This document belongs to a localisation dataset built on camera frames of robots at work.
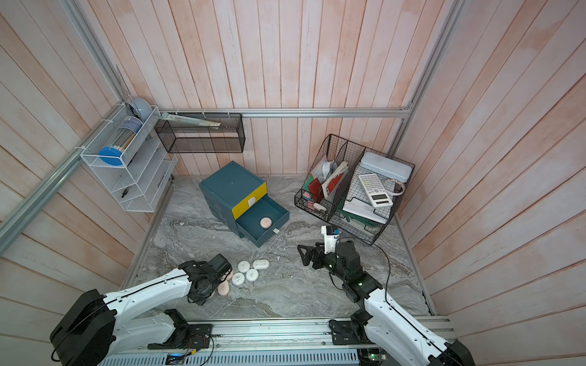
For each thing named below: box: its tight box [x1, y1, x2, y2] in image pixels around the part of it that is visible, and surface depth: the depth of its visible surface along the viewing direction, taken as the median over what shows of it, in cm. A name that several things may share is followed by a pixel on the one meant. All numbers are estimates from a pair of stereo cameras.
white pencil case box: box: [359, 151, 413, 183], surface depth 95 cm
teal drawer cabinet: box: [198, 160, 289, 248], surface depth 90 cm
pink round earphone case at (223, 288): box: [216, 279, 230, 296], surface depth 83 cm
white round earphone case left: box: [231, 272, 245, 286], surface depth 85 cm
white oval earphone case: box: [252, 259, 271, 270], surface depth 90 cm
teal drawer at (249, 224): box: [235, 194, 290, 248], surface depth 93 cm
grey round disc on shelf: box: [133, 96, 152, 122], surface depth 85 cm
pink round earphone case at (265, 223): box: [260, 217, 273, 229], surface depth 93 cm
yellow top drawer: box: [231, 182, 268, 221], surface depth 87 cm
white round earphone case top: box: [237, 260, 251, 273], surface depth 90 cm
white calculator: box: [357, 173, 393, 209], surface depth 87 cm
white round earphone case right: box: [245, 268, 259, 282], surface depth 87 cm
